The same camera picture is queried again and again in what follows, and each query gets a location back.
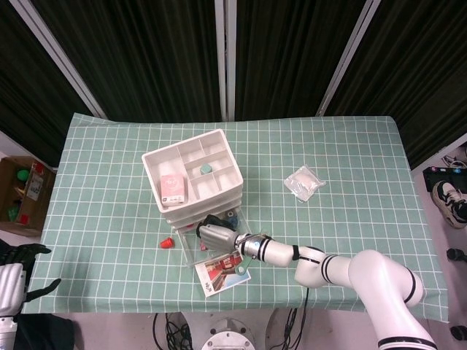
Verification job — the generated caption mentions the green checked tablecloth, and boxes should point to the green checked tablecloth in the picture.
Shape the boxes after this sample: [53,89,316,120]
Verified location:
[20,112,450,323]

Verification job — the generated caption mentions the black cable bundle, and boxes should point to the black cable bundle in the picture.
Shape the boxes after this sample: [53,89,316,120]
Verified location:
[279,287,311,350]
[152,312,195,350]

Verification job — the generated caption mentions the white frame pole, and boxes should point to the white frame pole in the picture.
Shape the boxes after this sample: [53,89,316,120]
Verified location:
[7,0,109,120]
[214,0,239,123]
[316,0,382,117]

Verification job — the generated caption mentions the clear plastic drawer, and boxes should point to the clear plastic drawer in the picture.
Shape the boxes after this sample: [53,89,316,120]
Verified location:
[174,209,257,269]

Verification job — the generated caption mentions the clear packet with white pad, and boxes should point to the clear packet with white pad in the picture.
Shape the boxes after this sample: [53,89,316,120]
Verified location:
[284,164,327,204]

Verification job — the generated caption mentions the white drawer organizer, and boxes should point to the white drawer organizer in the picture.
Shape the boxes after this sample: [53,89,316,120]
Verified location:
[141,128,245,233]

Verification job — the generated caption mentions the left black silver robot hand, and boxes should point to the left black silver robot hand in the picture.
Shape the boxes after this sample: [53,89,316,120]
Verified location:
[0,243,63,316]

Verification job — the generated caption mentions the photo postcard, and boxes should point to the photo postcard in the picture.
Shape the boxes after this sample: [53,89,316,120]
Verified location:
[194,251,252,299]

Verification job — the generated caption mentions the dark green curtain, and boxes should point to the dark green curtain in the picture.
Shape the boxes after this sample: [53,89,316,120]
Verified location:
[234,0,366,122]
[323,0,467,171]
[31,0,224,124]
[0,0,93,167]

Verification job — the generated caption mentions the brown cardboard box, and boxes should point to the brown cardboard box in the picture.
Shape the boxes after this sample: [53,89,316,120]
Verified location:
[0,156,57,235]

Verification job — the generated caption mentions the pink card box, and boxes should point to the pink card box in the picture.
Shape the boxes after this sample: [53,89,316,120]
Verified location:
[158,174,190,209]

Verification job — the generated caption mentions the black device with coloured buttons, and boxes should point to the black device with coloured buttons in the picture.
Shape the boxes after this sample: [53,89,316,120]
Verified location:
[422,164,467,193]

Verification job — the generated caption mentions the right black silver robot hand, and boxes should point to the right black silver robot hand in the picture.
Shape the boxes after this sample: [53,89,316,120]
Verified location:
[195,214,239,254]

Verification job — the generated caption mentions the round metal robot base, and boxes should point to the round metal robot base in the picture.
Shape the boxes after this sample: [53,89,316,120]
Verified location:
[201,316,257,350]

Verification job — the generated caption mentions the black white sneaker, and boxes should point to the black white sneaker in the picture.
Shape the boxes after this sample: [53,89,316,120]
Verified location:
[431,179,467,230]

